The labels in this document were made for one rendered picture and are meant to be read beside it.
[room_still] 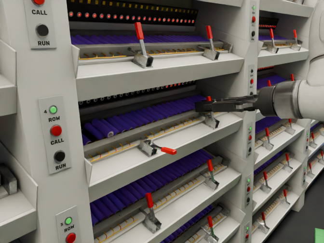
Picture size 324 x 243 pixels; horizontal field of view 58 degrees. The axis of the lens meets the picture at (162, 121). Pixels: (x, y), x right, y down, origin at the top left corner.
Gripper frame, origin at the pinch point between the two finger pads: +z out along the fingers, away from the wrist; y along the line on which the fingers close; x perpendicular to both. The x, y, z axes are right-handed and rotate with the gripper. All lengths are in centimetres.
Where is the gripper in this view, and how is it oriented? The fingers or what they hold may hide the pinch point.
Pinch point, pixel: (208, 105)
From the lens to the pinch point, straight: 86.3
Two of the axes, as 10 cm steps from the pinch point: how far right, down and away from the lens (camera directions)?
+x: -1.6, -9.8, -1.4
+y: 6.6, -2.1, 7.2
